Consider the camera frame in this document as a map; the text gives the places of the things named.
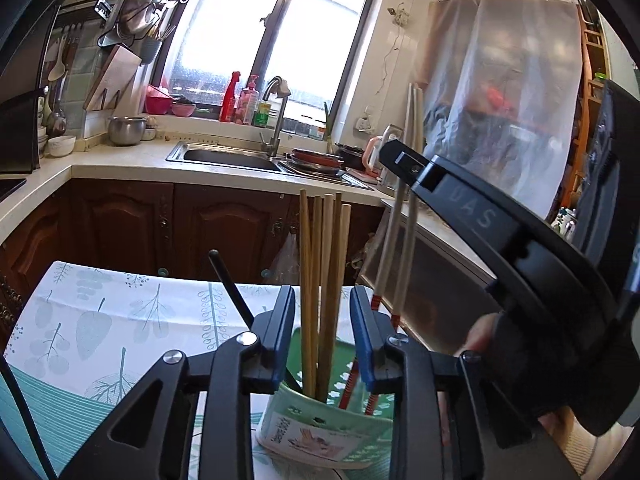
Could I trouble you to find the pink basin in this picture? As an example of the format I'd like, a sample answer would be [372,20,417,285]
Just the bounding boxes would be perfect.
[144,85,173,116]

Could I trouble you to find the wooden shelf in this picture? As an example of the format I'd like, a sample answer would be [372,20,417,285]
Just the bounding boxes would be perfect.
[570,5,613,211]

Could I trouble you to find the pink soap bottle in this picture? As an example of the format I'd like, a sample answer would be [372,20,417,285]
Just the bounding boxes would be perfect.
[235,75,260,126]

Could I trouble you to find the window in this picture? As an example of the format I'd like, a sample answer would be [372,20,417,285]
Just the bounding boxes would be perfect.
[150,0,401,131]

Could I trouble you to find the small steel pot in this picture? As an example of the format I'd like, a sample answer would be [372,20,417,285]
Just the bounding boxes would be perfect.
[107,116,149,147]

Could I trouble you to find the hanging steel wok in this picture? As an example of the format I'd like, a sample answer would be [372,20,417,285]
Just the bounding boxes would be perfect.
[117,0,173,41]

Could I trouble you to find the bunch of wooden chopsticks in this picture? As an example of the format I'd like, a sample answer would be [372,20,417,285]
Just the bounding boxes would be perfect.
[299,189,352,403]

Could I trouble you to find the person's right hand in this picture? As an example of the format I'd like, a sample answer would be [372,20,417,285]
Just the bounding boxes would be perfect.
[467,311,502,358]

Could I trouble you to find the red pan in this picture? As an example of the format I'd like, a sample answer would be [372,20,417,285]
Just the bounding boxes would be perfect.
[289,147,346,177]

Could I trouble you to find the steel ladle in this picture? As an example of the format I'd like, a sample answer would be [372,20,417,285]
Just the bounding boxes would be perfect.
[46,75,68,136]

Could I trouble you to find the red spray bottle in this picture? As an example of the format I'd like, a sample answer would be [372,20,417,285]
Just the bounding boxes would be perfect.
[219,71,242,123]

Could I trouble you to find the green plastic utensil holder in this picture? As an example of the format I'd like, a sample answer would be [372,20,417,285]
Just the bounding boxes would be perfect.
[255,325,401,470]

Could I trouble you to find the teal wall cup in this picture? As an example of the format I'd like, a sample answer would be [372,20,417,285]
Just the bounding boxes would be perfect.
[140,35,163,66]

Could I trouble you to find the pale chopstick red patterned end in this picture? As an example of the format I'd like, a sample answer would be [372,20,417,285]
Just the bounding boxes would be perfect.
[339,84,417,410]

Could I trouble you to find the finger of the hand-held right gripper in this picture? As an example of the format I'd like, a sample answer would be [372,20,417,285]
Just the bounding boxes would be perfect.
[378,139,443,190]

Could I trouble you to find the dark brown wooden cabinets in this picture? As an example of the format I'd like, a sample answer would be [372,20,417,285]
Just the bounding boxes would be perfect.
[0,177,396,341]

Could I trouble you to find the steel sink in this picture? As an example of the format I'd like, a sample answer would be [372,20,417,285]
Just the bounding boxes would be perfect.
[165,140,376,191]

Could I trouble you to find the clear plastic bag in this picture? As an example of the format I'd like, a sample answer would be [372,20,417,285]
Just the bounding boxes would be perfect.
[270,232,303,286]

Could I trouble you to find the wooden cutting board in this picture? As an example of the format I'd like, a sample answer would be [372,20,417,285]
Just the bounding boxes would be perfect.
[82,44,143,112]

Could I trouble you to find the leaf printed tablecloth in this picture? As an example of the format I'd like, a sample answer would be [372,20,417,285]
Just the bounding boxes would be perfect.
[0,260,401,480]

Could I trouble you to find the white bowl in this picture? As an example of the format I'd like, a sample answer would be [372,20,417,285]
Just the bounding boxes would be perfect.
[46,135,77,157]

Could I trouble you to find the steel faucet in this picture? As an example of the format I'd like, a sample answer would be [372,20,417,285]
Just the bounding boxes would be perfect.
[260,76,292,158]

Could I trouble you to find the white ladle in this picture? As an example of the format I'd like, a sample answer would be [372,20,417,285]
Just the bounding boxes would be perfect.
[47,35,68,81]

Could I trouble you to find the clear plastic sheet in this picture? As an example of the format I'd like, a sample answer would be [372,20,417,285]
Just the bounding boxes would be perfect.
[422,0,586,221]

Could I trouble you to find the black pot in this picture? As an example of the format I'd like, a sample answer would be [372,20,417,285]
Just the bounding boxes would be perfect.
[334,142,368,171]

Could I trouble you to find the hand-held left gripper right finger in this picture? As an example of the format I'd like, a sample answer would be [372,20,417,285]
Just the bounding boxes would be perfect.
[350,285,538,480]

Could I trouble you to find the black chopstick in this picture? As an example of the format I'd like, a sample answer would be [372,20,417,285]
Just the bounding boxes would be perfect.
[207,249,256,328]

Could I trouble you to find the grey metal cabinet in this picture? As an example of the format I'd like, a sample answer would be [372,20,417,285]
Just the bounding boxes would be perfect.
[357,200,501,361]

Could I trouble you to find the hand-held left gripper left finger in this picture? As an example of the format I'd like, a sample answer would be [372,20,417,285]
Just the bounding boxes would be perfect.
[60,284,297,480]

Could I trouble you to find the gas stove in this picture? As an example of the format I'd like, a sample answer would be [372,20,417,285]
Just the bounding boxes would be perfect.
[0,177,28,202]

